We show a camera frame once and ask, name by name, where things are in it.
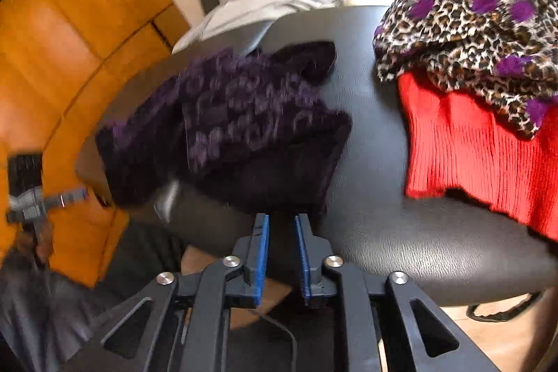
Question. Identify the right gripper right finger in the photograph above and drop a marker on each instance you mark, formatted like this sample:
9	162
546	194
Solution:
381	322

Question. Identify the dark purple velvet garment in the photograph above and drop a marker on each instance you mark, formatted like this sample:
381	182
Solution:
251	131

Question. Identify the wooden cabinet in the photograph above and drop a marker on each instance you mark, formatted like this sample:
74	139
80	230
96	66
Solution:
63	62

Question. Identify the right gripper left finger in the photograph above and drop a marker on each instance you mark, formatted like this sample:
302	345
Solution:
181	323

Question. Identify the grey hoodie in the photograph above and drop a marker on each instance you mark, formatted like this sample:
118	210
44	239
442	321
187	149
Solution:
238	13

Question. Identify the red knit sweater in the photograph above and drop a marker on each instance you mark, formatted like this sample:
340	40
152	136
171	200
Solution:
456	142

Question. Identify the leopard print purple-dotted garment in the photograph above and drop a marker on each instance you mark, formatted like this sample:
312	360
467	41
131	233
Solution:
503	51

